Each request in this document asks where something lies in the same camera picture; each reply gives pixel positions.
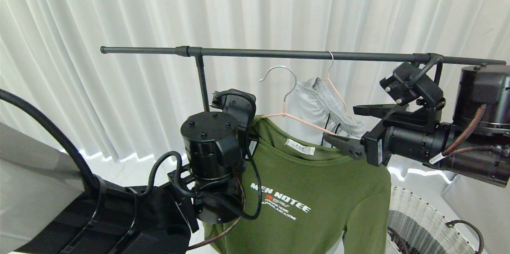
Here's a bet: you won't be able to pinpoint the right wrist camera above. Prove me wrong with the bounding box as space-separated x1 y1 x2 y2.
379 57 445 127

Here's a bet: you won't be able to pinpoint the green long-sleeved shirt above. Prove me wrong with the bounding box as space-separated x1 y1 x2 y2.
201 115 392 254

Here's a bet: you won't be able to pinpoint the black clothes rack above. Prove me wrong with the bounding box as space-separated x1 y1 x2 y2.
100 45 507 112

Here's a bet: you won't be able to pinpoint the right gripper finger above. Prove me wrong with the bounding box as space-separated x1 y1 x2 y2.
322 132 367 161
353 103 410 119

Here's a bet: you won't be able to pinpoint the black cable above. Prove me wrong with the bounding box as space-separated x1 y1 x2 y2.
0 89 101 193
147 151 184 198

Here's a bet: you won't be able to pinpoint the pink clothes hanger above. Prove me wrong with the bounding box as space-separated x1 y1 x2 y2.
317 51 358 126
260 65 336 135

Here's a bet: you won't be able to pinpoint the white laundry basket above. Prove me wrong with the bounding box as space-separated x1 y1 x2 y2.
385 186 485 254

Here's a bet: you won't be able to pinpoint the pale grey shorts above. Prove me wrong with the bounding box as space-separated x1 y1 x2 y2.
285 78 365 147

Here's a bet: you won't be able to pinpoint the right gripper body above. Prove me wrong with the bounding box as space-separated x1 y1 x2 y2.
361 116 443 167

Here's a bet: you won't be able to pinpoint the white curtain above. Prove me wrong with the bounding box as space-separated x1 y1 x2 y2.
0 0 510 185

